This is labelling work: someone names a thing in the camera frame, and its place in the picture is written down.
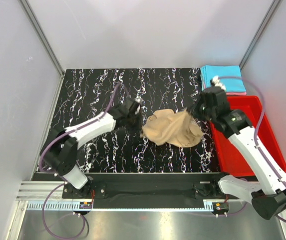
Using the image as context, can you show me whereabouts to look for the beige t shirt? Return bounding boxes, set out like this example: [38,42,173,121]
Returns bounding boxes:
[140,109,203,148]

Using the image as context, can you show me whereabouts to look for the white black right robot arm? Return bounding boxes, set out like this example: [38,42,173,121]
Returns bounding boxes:
[187,86,286,220]

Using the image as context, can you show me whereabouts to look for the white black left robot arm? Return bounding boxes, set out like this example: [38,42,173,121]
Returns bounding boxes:
[39,97,141,198]

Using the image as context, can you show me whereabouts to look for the folded light blue t shirt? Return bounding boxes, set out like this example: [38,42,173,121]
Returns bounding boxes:
[200,65,243,90]

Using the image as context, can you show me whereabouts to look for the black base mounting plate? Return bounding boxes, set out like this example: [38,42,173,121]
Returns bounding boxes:
[62,173,226,211]

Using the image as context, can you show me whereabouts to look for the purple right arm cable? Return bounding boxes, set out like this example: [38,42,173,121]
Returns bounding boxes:
[187,75,286,226]

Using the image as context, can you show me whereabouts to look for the right aluminium corner post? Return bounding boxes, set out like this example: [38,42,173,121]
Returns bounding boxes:
[239,0,283,70]

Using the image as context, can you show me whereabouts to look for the aluminium corner post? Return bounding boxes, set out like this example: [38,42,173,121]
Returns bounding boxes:
[239,0,283,70]
[18,0,65,76]

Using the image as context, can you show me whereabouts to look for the white slotted cable duct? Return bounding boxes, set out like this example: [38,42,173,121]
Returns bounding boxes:
[27,201,92,211]

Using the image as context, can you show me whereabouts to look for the left aluminium corner post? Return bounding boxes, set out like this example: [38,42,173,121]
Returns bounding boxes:
[18,0,65,76]

